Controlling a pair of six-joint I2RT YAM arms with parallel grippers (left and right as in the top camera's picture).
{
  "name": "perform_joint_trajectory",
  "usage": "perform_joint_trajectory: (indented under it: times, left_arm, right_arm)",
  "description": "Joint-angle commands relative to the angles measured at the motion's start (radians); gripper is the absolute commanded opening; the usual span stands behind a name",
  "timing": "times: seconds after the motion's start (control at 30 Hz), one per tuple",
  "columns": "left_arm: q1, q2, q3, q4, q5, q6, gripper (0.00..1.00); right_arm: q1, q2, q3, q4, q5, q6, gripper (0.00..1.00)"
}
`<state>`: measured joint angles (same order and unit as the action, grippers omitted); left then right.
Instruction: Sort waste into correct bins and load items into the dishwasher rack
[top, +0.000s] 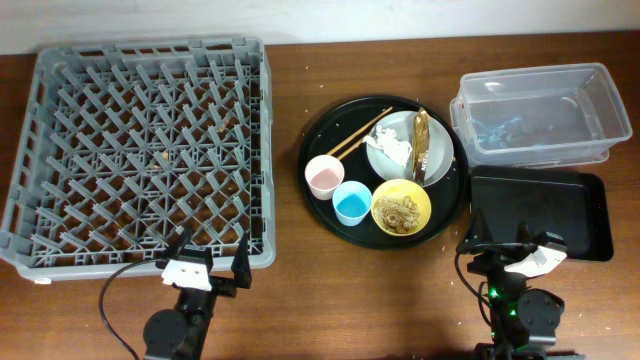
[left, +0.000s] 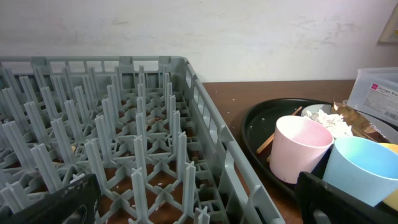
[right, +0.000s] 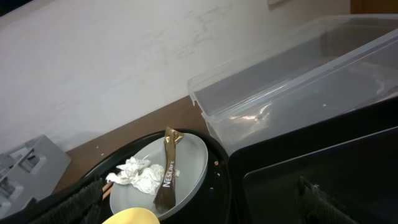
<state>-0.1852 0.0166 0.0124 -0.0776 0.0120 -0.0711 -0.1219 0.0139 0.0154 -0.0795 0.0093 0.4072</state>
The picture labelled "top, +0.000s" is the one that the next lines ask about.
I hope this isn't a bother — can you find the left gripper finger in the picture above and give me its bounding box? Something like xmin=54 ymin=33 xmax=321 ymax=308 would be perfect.
xmin=231 ymin=233 xmax=252 ymax=289
xmin=165 ymin=227 xmax=193 ymax=259

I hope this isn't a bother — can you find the yellow plastic bowl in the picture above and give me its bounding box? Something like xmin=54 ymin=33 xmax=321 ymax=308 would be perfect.
xmin=371 ymin=179 xmax=432 ymax=237

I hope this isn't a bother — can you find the food scraps and rice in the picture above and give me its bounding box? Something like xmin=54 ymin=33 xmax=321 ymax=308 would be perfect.
xmin=372 ymin=195 xmax=421 ymax=234

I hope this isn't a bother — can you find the white tissue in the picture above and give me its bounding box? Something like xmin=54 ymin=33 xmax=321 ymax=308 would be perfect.
xmin=363 ymin=125 xmax=412 ymax=167

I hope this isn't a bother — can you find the pink plastic cup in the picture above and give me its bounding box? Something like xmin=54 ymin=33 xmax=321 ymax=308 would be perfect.
xmin=304 ymin=155 xmax=345 ymax=200

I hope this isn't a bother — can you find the gold foil snack wrapper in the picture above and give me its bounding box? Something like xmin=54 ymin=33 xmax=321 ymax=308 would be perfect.
xmin=412 ymin=108 xmax=430 ymax=186

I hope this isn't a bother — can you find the light blue plastic cup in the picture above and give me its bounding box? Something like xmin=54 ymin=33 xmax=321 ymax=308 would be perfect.
xmin=332 ymin=181 xmax=372 ymax=227

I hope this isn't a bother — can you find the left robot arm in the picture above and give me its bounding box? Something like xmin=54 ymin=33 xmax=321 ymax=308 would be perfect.
xmin=143 ymin=228 xmax=252 ymax=360

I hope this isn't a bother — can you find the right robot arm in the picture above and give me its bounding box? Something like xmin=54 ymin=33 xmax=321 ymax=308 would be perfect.
xmin=454 ymin=211 xmax=567 ymax=359

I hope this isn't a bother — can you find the grey plastic dishwasher rack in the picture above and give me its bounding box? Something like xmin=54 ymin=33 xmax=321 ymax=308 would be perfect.
xmin=1 ymin=37 xmax=276 ymax=283

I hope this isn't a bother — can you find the clear plastic waste bin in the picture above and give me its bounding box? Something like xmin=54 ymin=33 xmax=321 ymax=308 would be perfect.
xmin=450 ymin=63 xmax=633 ymax=168

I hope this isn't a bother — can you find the black rectangular tray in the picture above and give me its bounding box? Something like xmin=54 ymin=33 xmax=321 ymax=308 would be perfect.
xmin=470 ymin=166 xmax=614 ymax=262

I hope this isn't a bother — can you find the grey round plate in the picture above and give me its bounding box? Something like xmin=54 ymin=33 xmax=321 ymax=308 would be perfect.
xmin=366 ymin=111 xmax=454 ymax=187

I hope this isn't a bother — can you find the round black tray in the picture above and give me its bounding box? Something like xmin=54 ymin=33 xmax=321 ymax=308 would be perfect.
xmin=296 ymin=95 xmax=470 ymax=250

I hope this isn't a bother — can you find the lower wooden chopstick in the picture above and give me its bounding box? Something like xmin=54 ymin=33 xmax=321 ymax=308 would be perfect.
xmin=336 ymin=138 xmax=364 ymax=161

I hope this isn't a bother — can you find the wooden chopstick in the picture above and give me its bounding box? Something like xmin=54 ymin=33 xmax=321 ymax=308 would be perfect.
xmin=336 ymin=138 xmax=364 ymax=161
xmin=326 ymin=107 xmax=393 ymax=157

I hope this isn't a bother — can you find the upper wooden chopstick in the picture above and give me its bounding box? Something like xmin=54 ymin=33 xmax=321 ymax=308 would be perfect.
xmin=326 ymin=107 xmax=393 ymax=157

